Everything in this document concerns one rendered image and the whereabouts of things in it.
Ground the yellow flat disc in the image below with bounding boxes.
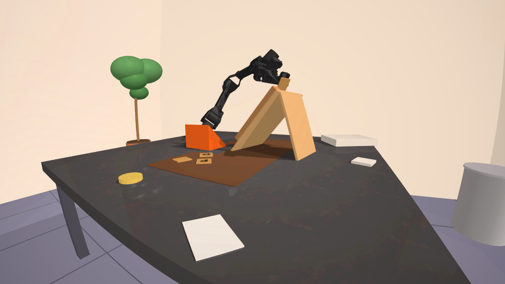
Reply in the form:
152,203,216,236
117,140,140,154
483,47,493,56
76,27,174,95
118,172,143,185

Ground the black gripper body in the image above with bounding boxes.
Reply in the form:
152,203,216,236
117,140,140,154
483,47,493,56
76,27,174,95
253,65,290,82

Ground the cream flat card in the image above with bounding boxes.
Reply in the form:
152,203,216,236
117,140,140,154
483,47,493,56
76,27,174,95
182,215,244,261

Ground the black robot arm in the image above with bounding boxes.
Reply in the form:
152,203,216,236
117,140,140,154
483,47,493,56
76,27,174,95
201,49,282,129

